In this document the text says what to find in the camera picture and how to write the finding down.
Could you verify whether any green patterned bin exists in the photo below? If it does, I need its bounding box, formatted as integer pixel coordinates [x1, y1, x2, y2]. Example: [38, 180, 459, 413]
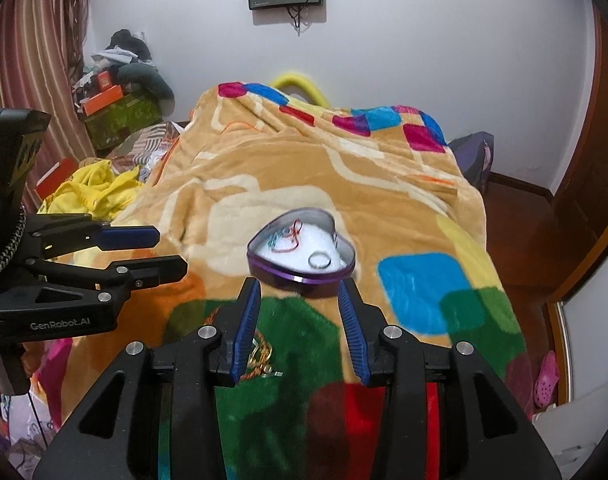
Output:
[84, 92, 162, 151]

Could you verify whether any red string bracelet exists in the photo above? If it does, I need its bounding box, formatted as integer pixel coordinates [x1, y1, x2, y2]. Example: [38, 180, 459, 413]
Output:
[267, 218, 305, 254]

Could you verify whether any yellow curved bed rail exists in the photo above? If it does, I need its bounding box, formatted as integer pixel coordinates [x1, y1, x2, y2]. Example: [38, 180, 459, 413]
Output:
[270, 72, 331, 108]

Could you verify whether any striped pillow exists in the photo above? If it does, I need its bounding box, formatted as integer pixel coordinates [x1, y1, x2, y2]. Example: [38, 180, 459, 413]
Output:
[106, 122, 185, 183]

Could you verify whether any yellow garment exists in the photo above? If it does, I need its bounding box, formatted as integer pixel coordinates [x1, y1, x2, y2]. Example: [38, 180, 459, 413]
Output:
[38, 159, 144, 221]

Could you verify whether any striped curtain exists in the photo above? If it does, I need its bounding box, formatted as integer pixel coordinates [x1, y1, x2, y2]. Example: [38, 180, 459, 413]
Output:
[0, 0, 94, 211]

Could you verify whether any dark clothes pile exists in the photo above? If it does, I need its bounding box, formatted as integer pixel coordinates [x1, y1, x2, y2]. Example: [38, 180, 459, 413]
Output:
[72, 29, 175, 116]

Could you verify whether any pink croc shoe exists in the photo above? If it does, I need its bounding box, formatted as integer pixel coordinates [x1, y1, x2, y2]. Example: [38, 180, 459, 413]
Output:
[533, 350, 560, 408]

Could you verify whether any purple heart-shaped tin box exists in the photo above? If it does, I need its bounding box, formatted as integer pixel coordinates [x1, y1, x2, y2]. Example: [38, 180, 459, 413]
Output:
[246, 208, 356, 298]

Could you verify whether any brown wooden door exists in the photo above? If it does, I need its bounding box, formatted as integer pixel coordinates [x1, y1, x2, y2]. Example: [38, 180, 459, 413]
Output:
[552, 13, 608, 300]

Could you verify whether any orange box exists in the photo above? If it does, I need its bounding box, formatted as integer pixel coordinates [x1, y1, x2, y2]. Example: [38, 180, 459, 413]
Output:
[83, 84, 124, 116]

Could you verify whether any gold bangle on blanket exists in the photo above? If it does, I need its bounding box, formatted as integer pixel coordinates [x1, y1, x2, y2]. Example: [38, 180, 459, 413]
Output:
[240, 330, 282, 382]

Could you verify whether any colourful fleece blanket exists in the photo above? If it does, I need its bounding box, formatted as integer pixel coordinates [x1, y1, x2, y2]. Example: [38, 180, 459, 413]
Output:
[34, 82, 533, 479]

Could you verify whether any purple bag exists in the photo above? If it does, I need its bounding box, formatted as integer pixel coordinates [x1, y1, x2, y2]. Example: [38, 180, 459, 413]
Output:
[448, 131, 494, 194]

